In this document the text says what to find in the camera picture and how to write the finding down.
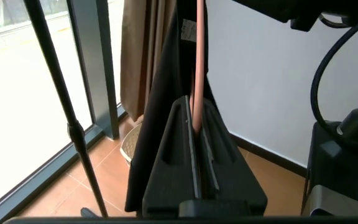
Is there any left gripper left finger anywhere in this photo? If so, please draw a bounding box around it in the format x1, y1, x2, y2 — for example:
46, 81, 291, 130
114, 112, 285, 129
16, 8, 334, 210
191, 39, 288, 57
142, 95, 201, 218

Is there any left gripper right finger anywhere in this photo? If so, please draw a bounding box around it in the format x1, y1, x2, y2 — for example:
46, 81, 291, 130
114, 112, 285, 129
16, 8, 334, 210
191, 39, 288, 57
199, 98, 269, 217

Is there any black garment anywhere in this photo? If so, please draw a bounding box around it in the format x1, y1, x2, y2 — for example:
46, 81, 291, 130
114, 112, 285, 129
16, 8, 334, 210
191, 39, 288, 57
124, 0, 222, 215

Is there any pink clothes hanger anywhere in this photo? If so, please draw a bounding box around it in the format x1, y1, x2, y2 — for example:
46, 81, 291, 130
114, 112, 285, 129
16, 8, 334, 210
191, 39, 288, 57
188, 0, 206, 135

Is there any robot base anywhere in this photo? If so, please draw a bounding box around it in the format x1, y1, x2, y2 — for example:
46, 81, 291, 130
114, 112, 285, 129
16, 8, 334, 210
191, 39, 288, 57
300, 76, 358, 217

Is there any white laundry basket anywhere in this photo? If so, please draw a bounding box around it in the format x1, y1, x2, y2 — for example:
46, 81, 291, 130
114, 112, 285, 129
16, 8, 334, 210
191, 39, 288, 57
119, 123, 142, 165

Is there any black clothes rack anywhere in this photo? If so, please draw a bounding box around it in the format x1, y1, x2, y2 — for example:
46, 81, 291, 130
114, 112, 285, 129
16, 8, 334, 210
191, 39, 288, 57
23, 0, 110, 219

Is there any brown curtain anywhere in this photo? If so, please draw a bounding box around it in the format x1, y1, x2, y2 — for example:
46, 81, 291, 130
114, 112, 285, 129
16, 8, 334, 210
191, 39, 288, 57
119, 0, 177, 123

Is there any window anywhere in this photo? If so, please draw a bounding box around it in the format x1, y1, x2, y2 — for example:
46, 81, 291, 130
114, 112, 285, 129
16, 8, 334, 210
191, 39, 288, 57
0, 0, 129, 224

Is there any black cable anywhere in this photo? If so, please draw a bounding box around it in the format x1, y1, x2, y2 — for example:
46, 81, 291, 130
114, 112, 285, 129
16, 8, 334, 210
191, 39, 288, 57
310, 8, 358, 147

